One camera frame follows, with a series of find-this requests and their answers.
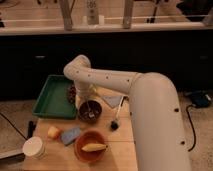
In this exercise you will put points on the yellow banana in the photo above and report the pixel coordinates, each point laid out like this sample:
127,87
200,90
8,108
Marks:
91,147

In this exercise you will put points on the grey cloth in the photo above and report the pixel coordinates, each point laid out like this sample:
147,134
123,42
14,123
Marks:
112,101

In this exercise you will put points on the black table clamp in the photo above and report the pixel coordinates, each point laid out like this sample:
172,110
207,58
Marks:
31,128

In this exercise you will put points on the silver fork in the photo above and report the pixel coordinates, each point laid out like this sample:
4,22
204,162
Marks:
90,112

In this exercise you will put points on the purple bowl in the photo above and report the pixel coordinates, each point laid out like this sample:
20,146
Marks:
83,111

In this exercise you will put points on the dark blue floor object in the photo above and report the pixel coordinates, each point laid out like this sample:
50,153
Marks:
200,99

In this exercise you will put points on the white paper cup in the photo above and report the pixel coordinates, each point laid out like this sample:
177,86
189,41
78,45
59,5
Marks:
34,147

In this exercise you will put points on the green plastic tray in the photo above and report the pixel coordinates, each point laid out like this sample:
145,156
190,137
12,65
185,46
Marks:
53,101

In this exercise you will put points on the blue sponge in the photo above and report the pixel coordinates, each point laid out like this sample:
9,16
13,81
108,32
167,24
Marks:
69,136

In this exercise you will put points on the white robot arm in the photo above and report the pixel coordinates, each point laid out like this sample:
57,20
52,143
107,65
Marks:
157,122

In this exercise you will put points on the brown pine cone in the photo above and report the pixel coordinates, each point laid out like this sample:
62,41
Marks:
71,93

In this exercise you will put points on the orange bowl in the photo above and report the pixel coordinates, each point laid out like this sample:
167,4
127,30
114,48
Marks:
87,137

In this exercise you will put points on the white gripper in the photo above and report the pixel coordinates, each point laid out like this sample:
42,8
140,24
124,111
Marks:
84,91

